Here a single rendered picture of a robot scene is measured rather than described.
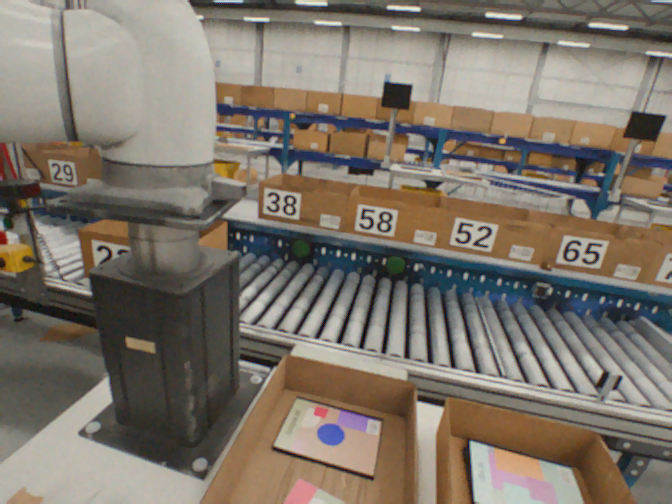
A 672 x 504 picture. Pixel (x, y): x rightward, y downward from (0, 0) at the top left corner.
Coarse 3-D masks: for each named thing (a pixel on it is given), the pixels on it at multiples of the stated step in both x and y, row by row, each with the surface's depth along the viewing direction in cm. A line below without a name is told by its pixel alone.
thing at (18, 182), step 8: (0, 184) 91; (8, 184) 90; (16, 184) 90; (24, 184) 91; (32, 184) 93; (0, 192) 91; (8, 192) 91; (16, 192) 90; (24, 192) 91; (32, 192) 93; (40, 192) 95; (8, 200) 94; (16, 200) 94; (24, 200) 95; (8, 208) 95; (16, 208) 94; (24, 208) 96; (8, 216) 95
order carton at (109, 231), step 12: (84, 228) 111; (96, 228) 116; (108, 228) 122; (120, 228) 128; (216, 228) 123; (84, 240) 109; (96, 240) 108; (108, 240) 108; (120, 240) 107; (204, 240) 115; (216, 240) 124; (84, 252) 110; (84, 264) 112
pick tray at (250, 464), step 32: (288, 384) 76; (320, 384) 75; (352, 384) 73; (384, 384) 71; (256, 416) 61; (384, 416) 72; (416, 416) 61; (256, 448) 62; (384, 448) 65; (416, 448) 55; (224, 480) 50; (256, 480) 56; (288, 480) 57; (320, 480) 57; (352, 480) 58; (384, 480) 59; (416, 480) 50
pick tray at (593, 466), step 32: (448, 416) 62; (480, 416) 66; (512, 416) 65; (448, 448) 55; (512, 448) 67; (544, 448) 65; (576, 448) 63; (448, 480) 51; (576, 480) 62; (608, 480) 55
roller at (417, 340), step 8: (416, 288) 134; (416, 296) 128; (416, 304) 122; (416, 312) 117; (424, 312) 120; (416, 320) 112; (424, 320) 114; (416, 328) 107; (424, 328) 109; (416, 336) 103; (424, 336) 105; (416, 344) 99; (424, 344) 100; (416, 352) 96; (424, 352) 97; (416, 360) 94; (424, 360) 93
